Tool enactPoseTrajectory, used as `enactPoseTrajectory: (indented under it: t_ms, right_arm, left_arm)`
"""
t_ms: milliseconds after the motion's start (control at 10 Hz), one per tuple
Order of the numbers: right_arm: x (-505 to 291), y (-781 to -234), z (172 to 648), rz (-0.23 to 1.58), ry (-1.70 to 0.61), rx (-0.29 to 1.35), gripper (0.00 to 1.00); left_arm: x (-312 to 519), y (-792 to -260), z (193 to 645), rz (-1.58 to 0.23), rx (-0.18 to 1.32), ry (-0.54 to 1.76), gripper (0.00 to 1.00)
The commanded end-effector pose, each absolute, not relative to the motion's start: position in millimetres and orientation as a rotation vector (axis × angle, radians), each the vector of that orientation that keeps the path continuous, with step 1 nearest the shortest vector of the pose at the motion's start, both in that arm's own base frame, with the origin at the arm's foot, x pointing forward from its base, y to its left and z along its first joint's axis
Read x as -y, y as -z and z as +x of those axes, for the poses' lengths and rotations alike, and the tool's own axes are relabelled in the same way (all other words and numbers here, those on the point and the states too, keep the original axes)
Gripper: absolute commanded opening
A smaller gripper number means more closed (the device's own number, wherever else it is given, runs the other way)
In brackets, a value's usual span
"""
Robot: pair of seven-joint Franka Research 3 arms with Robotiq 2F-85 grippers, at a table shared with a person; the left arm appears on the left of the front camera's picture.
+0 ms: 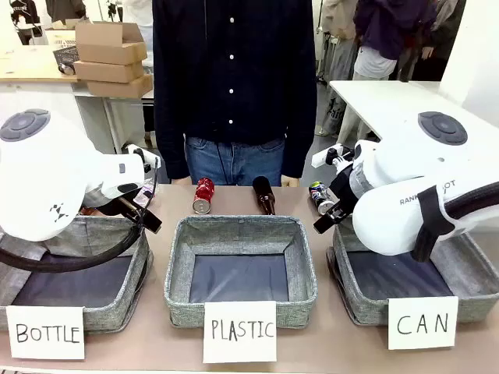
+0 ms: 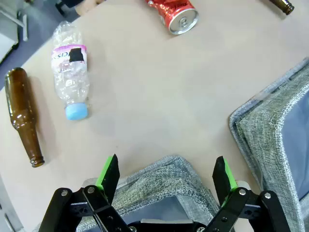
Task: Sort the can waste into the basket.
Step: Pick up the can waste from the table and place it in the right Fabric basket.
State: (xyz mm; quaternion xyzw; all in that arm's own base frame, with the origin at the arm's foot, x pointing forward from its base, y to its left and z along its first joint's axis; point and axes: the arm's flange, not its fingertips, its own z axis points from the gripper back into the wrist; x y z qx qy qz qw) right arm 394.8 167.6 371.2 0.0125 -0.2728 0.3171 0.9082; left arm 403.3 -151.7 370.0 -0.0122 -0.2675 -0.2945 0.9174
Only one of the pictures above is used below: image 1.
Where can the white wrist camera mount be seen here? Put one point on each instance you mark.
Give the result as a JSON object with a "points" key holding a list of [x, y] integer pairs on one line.
{"points": [[323, 156], [136, 152]]}

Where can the person torso dark shirt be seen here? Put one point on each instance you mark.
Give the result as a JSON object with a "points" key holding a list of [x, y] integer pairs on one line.
{"points": [[234, 70]]}

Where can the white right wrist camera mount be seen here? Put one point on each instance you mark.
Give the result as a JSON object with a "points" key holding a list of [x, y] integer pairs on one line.
{"points": [[323, 156]]}

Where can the person left forearm dark sleeve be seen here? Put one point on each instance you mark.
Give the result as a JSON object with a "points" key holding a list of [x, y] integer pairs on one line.
{"points": [[300, 148]]}

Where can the brown glass bottle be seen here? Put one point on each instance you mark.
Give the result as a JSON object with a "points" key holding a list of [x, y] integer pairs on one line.
{"points": [[265, 196]]}

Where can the open cardboard box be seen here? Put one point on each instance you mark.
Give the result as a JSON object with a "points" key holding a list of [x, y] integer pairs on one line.
{"points": [[111, 46]]}

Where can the bystander in black printed shirt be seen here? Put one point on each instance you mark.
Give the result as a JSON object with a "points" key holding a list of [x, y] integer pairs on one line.
{"points": [[25, 19]]}

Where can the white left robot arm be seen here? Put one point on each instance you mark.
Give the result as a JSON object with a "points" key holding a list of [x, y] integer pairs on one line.
{"points": [[39, 175]]}

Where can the white plastic crate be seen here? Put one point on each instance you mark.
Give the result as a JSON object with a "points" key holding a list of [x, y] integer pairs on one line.
{"points": [[60, 37]]}

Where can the person right hand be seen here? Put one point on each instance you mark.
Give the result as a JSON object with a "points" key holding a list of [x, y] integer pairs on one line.
{"points": [[181, 181]]}

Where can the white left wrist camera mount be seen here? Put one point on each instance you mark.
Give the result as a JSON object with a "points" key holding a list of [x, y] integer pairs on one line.
{"points": [[136, 152]]}

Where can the grey fabric basket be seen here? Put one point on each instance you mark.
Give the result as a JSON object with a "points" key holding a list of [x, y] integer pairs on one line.
{"points": [[241, 233], [117, 311], [479, 304]]}

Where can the white printed tote bag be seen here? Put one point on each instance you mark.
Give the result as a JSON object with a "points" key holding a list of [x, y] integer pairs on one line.
{"points": [[333, 113]]}

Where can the bystander in purple top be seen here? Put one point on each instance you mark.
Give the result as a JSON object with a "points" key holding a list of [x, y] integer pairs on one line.
{"points": [[386, 31]]}

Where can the bystander in grey coat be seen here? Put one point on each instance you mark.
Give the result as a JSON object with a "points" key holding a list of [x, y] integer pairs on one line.
{"points": [[448, 35]]}

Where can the white paper label CAN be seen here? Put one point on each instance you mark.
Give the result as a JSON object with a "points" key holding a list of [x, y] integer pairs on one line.
{"points": [[423, 323]]}

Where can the red crushed can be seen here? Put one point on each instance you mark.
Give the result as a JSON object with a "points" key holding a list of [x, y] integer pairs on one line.
{"points": [[204, 195]]}

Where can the person right forearm dark sleeve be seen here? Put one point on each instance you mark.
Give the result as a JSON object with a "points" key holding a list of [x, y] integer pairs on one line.
{"points": [[169, 148]]}

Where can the blue jeans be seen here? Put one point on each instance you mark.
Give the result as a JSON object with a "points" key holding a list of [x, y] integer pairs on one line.
{"points": [[234, 161]]}

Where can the white paper label PLASTIC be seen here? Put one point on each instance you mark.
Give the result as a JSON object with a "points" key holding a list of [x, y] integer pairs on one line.
{"points": [[239, 331]]}

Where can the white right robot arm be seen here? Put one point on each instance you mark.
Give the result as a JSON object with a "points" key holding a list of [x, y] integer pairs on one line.
{"points": [[390, 222]]}

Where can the flat closed cardboard box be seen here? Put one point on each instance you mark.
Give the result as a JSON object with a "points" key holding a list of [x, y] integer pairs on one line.
{"points": [[107, 72], [121, 87]]}

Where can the white table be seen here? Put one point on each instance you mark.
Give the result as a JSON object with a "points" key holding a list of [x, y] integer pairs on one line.
{"points": [[390, 101]]}

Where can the wooden table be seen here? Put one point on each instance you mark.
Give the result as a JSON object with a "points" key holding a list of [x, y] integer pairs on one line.
{"points": [[27, 64]]}

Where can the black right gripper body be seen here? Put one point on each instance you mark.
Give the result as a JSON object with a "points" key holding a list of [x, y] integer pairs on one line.
{"points": [[346, 187]]}

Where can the black plastic crate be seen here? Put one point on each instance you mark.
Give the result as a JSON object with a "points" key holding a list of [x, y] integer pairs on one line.
{"points": [[66, 54]]}

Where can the white paper label BOTTLE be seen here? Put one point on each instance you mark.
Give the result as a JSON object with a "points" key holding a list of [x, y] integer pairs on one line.
{"points": [[44, 333]]}

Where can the white desk under boxes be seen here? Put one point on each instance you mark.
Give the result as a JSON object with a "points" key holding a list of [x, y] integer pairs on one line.
{"points": [[113, 117]]}

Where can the blue crushed can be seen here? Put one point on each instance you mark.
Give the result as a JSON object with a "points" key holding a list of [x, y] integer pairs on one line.
{"points": [[321, 196]]}

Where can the person left hand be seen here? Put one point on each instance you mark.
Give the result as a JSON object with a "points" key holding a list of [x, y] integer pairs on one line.
{"points": [[290, 181]]}

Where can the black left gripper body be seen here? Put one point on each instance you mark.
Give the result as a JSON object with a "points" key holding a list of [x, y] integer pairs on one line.
{"points": [[130, 206]]}

